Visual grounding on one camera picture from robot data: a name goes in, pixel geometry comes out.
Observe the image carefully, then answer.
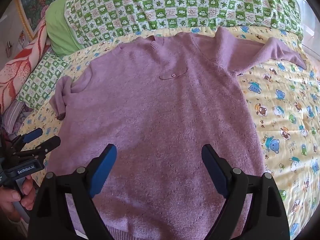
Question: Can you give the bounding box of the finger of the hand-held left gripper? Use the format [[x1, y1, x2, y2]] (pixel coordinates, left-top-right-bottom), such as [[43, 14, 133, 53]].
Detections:
[[10, 128, 43, 153], [15, 136, 61, 159]]

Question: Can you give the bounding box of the purple knit sweater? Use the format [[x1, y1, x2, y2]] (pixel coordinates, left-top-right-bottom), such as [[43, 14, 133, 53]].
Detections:
[[46, 26, 307, 240]]

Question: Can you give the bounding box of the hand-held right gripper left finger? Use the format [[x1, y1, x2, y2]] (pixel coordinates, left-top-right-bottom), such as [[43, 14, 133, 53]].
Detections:
[[27, 144, 118, 240]]

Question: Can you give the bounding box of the gold framed wall picture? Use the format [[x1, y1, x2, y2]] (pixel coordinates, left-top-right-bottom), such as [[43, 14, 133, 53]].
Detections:
[[15, 0, 75, 42]]

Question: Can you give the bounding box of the green checked quilt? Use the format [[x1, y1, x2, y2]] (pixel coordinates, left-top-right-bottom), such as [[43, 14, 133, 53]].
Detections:
[[64, 0, 304, 48]]

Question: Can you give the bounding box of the grey striped cloth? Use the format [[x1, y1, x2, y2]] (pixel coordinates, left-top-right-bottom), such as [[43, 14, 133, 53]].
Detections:
[[2, 100, 31, 134]]

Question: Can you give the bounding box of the plain green cloth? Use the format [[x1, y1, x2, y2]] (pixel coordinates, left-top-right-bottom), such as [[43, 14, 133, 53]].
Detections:
[[45, 0, 85, 57]]

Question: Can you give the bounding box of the yellow bear print bed sheet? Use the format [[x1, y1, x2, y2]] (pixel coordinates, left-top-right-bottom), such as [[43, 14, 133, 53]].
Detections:
[[17, 26, 320, 240]]

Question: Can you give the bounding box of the small green checked pillow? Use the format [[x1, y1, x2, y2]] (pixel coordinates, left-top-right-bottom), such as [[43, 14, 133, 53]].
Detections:
[[16, 54, 72, 111]]

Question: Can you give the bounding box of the person's left hand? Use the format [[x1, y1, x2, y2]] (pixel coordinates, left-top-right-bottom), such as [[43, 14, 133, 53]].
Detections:
[[0, 175, 37, 222]]

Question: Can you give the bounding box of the red floral blanket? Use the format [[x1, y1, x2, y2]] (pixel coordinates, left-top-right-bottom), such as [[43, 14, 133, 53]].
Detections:
[[0, 5, 52, 111]]

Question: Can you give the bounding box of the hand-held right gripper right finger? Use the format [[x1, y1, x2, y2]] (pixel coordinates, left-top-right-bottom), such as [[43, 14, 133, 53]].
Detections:
[[201, 144, 290, 240]]

